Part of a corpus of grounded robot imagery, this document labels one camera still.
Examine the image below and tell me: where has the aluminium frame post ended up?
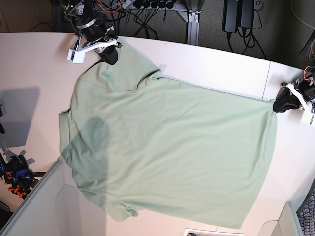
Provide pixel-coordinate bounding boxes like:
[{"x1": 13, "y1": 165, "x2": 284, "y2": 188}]
[{"x1": 185, "y1": 0, "x2": 205, "y2": 46}]

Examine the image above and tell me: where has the grey patterned chair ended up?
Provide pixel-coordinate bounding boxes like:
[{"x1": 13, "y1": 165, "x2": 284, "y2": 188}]
[{"x1": 296, "y1": 180, "x2": 315, "y2": 236}]

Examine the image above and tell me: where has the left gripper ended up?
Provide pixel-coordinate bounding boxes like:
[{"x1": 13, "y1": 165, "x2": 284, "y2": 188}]
[{"x1": 273, "y1": 79, "x2": 315, "y2": 113}]

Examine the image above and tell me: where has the black power adapter box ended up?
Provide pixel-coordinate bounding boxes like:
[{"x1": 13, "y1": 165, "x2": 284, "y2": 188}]
[{"x1": 222, "y1": 0, "x2": 254, "y2": 33}]

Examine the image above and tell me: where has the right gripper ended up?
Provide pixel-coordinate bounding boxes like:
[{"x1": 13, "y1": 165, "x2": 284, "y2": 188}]
[{"x1": 75, "y1": 17, "x2": 118, "y2": 65}]

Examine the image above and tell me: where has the grey partition panel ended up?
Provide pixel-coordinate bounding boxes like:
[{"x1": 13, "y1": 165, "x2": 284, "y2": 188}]
[{"x1": 0, "y1": 159, "x2": 106, "y2": 236}]

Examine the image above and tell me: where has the white tray at bottom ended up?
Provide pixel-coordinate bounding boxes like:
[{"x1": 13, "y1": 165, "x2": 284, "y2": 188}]
[{"x1": 183, "y1": 228, "x2": 244, "y2": 236}]

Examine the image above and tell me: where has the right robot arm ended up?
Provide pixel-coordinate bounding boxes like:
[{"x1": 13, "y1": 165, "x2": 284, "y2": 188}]
[{"x1": 63, "y1": 0, "x2": 122, "y2": 65}]

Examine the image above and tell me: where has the black power strip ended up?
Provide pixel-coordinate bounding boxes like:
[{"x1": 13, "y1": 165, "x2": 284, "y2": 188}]
[{"x1": 122, "y1": 0, "x2": 187, "y2": 11}]

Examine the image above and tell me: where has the light green polo T-shirt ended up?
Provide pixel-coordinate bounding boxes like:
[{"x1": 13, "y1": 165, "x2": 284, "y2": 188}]
[{"x1": 59, "y1": 44, "x2": 277, "y2": 229}]

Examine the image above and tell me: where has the blue orange clamp pile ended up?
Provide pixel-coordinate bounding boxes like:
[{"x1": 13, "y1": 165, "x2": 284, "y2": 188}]
[{"x1": 0, "y1": 155, "x2": 34, "y2": 200}]

